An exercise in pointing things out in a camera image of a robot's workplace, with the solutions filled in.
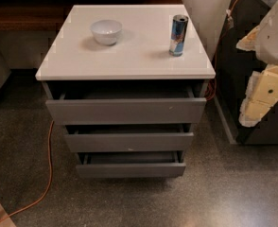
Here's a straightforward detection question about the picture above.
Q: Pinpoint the grey bottom drawer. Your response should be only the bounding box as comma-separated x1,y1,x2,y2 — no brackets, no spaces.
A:
76,151,186,178

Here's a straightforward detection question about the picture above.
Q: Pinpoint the orange extension cable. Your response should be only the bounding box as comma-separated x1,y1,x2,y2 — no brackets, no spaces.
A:
0,0,278,227

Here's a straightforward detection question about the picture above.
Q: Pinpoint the grey cabinet with white top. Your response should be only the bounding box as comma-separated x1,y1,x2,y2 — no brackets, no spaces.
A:
35,4,217,163

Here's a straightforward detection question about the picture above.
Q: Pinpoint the grey middle drawer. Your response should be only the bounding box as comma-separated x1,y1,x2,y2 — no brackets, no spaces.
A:
65,124,194,152

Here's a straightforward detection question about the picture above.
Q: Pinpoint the blue silver redbull can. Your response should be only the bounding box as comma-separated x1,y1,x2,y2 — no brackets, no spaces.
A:
169,14,189,57

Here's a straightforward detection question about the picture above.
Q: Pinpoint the grey top drawer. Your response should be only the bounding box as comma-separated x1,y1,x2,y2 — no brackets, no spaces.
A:
46,88,206,125

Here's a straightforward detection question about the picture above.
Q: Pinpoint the dark grey cabinet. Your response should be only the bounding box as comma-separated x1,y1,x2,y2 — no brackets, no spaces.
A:
214,0,278,146

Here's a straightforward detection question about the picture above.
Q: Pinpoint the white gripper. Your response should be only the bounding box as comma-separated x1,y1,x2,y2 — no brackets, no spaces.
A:
235,1,278,128

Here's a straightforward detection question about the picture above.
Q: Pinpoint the white bowl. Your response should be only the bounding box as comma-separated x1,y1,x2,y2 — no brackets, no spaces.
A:
90,20,122,45

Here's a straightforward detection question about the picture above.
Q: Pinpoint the grey drawer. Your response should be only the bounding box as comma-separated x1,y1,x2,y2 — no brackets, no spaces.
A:
65,124,194,152
76,151,186,178
46,88,206,125

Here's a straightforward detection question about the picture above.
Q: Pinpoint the brown wooden counter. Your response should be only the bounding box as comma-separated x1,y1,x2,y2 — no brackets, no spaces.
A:
0,0,182,31

